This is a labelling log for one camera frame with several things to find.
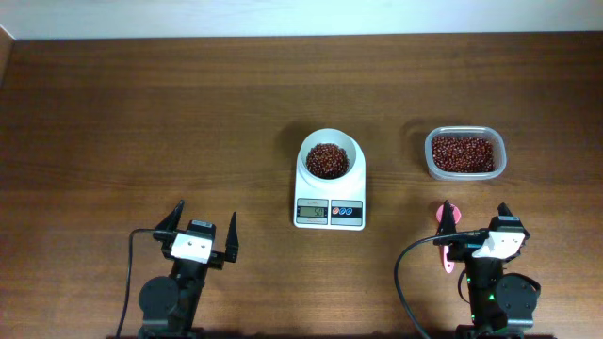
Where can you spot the red beans in bowl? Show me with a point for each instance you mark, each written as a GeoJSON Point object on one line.
{"type": "Point", "coordinates": [327, 161]}

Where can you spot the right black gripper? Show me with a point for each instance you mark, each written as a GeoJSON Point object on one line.
{"type": "Point", "coordinates": [460, 240]}

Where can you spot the white round bowl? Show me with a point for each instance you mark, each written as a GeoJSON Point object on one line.
{"type": "Point", "coordinates": [329, 135]}

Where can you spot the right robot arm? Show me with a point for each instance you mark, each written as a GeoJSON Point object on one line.
{"type": "Point", "coordinates": [501, 304]}

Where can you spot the white digital kitchen scale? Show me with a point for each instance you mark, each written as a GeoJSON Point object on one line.
{"type": "Point", "coordinates": [332, 204]}

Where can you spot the clear plastic bean container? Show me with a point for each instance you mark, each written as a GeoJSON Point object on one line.
{"type": "Point", "coordinates": [500, 156]}

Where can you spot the pink plastic measuring scoop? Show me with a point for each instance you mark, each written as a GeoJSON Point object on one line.
{"type": "Point", "coordinates": [447, 265]}

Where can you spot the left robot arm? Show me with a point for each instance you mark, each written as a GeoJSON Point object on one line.
{"type": "Point", "coordinates": [169, 303]}

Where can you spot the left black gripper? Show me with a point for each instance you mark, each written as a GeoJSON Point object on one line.
{"type": "Point", "coordinates": [229, 254]}

